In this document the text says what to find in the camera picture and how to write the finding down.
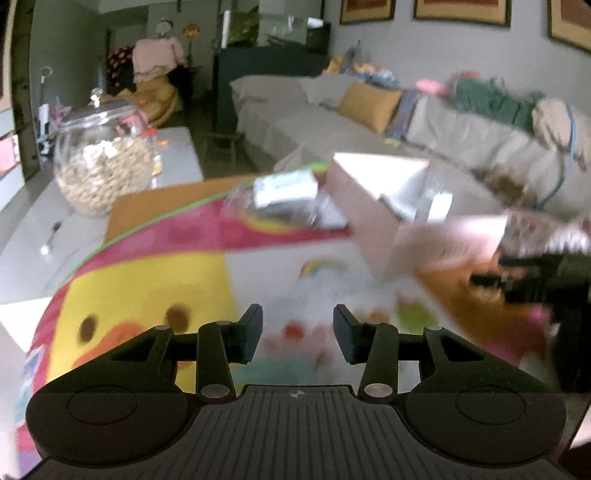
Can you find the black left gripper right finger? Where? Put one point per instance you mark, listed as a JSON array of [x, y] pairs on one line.
[[376, 346]]

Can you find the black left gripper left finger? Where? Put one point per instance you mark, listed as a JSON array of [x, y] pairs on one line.
[[222, 343]]

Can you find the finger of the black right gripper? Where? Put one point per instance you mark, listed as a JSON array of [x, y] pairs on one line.
[[521, 280]]

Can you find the clear plastic bag with items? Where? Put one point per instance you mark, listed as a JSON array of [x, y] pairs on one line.
[[292, 199]]

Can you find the pink patterned blanket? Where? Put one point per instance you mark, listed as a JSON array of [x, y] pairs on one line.
[[531, 233]]

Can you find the colourful cartoon play mat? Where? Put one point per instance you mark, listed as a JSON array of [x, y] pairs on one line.
[[115, 367]]

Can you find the pink open cardboard box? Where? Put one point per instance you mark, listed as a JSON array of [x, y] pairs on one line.
[[404, 220]]

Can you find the beige rolled blanket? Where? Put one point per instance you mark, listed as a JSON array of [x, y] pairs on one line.
[[557, 126]]

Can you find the green clothing on sofa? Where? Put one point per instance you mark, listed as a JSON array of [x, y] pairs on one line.
[[486, 99]]

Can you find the glass jar of snacks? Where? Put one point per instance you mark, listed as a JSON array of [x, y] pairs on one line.
[[103, 151]]

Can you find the yellow cushion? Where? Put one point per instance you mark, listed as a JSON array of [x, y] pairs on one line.
[[370, 106]]

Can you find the grey covered sofa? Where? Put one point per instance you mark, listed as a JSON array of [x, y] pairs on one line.
[[289, 122]]

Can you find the yellow rocking toy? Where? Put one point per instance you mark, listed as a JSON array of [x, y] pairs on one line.
[[156, 98]]

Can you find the framed red picture right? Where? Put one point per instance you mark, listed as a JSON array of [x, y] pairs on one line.
[[569, 22]]

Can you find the framed red picture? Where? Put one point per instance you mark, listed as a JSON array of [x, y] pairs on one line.
[[490, 12], [361, 11], [569, 22]]

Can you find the framed red picture centre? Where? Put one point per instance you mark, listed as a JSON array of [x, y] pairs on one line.
[[490, 12]]

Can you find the dark cabinet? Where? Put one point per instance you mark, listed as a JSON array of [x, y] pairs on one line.
[[232, 63]]

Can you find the pink clothes pile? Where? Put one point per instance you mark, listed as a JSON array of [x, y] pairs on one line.
[[152, 58]]

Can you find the framed red picture left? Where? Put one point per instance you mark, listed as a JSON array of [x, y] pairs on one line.
[[361, 11]]

